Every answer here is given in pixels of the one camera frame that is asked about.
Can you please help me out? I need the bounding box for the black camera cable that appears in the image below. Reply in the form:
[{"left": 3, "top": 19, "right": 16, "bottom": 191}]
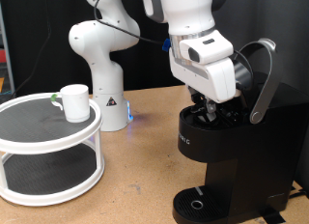
[{"left": 93, "top": 0, "right": 255, "bottom": 90}]

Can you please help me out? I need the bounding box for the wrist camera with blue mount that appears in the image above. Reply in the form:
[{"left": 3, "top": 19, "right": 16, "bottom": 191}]
[{"left": 161, "top": 38, "right": 172, "bottom": 53}]

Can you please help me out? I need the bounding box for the black Keurig drip tray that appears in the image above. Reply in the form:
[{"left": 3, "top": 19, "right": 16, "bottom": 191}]
[{"left": 172, "top": 185, "right": 227, "bottom": 224}]

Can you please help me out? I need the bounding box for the black Keurig coffee machine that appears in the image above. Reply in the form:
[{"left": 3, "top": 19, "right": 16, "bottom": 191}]
[{"left": 172, "top": 37, "right": 309, "bottom": 224}]

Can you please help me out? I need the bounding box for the white two-tier turntable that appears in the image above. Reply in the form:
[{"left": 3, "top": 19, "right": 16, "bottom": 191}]
[{"left": 0, "top": 92, "right": 106, "bottom": 208}]

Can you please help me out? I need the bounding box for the black reusable coffee pod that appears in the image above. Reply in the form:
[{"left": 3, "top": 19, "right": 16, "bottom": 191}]
[{"left": 192, "top": 105, "right": 223, "bottom": 127}]

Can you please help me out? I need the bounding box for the grey slanted frame post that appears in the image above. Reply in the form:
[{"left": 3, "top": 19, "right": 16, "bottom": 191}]
[{"left": 0, "top": 3, "right": 16, "bottom": 96}]

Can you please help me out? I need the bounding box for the white mug with green tape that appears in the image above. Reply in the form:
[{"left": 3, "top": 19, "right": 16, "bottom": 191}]
[{"left": 50, "top": 83, "right": 92, "bottom": 124}]

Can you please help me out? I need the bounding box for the Keurig lid with silver handle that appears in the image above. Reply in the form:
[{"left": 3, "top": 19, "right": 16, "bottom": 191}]
[{"left": 233, "top": 37, "right": 284, "bottom": 126}]

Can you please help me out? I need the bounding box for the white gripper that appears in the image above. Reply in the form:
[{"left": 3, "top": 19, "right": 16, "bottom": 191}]
[{"left": 168, "top": 49, "right": 239, "bottom": 122}]

